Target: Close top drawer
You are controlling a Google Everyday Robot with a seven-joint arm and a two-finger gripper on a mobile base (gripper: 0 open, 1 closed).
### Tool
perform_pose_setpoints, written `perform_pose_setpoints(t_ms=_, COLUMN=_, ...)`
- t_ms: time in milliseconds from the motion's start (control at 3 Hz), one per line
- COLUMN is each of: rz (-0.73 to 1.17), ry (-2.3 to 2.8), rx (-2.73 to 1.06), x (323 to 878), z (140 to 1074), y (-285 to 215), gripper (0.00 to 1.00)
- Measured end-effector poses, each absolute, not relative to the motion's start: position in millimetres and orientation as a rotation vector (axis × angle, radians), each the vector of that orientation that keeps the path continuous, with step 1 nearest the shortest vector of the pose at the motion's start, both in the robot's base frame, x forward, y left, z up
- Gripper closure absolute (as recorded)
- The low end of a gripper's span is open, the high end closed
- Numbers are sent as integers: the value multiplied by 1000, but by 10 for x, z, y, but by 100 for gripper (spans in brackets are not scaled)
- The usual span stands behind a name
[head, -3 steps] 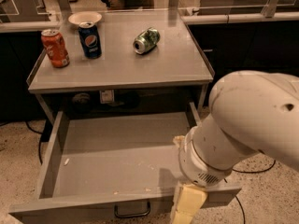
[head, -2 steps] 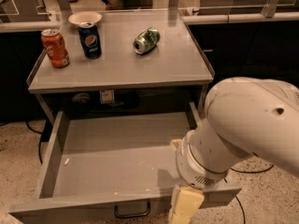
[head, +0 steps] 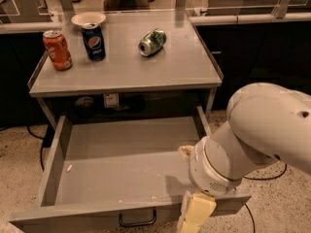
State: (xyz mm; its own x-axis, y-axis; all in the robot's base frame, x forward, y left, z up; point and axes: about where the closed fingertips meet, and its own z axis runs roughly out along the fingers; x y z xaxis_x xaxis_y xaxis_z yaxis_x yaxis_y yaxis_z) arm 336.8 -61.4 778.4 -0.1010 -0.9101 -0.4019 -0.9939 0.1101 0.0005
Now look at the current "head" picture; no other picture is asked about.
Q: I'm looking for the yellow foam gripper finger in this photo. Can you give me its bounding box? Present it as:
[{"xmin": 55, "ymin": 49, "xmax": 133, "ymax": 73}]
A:
[
  {"xmin": 178, "ymin": 146, "xmax": 194, "ymax": 161},
  {"xmin": 177, "ymin": 191, "xmax": 217, "ymax": 233}
]

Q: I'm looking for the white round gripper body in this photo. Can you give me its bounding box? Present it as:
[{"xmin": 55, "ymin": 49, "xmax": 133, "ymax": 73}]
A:
[{"xmin": 189, "ymin": 137, "xmax": 242, "ymax": 197}]

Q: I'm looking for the black floor cable left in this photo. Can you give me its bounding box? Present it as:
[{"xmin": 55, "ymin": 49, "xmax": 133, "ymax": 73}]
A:
[{"xmin": 25, "ymin": 125, "xmax": 47, "ymax": 172}]

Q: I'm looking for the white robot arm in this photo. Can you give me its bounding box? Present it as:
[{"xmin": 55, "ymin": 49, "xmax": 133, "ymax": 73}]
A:
[{"xmin": 177, "ymin": 83, "xmax": 311, "ymax": 233}]

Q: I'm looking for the green crushed soda can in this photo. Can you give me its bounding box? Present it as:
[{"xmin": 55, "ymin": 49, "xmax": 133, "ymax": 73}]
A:
[{"xmin": 138, "ymin": 28, "xmax": 166, "ymax": 57}]

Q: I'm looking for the black floor cable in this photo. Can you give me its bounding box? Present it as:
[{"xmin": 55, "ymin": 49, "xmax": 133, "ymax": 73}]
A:
[
  {"xmin": 242, "ymin": 163, "xmax": 289, "ymax": 233},
  {"xmin": 25, "ymin": 125, "xmax": 47, "ymax": 172}
]

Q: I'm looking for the grey metal cabinet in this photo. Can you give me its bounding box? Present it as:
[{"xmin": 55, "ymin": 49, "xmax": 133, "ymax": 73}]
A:
[{"xmin": 28, "ymin": 10, "xmax": 223, "ymax": 114}]

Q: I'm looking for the white horizontal rail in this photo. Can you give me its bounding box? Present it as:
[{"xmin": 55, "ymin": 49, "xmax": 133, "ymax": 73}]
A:
[{"xmin": 189, "ymin": 13, "xmax": 311, "ymax": 26}]

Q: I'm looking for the black floor cable right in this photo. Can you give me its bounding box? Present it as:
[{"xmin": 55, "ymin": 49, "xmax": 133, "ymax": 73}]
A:
[{"xmin": 242, "ymin": 163, "xmax": 289, "ymax": 233}]

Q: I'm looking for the orange soda can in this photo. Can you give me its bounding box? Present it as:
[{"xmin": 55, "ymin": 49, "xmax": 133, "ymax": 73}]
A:
[{"xmin": 43, "ymin": 30, "xmax": 73, "ymax": 71}]

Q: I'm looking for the grey top drawer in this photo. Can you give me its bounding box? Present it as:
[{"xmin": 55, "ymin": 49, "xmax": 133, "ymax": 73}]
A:
[{"xmin": 9, "ymin": 106, "xmax": 253, "ymax": 233}]

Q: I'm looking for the blue pepsi can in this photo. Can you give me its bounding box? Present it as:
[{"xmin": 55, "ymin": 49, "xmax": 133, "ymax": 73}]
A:
[{"xmin": 82, "ymin": 22, "xmax": 106, "ymax": 61}]

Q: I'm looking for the white bowl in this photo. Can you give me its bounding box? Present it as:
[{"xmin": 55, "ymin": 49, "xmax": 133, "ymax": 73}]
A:
[{"xmin": 71, "ymin": 12, "xmax": 106, "ymax": 27}]

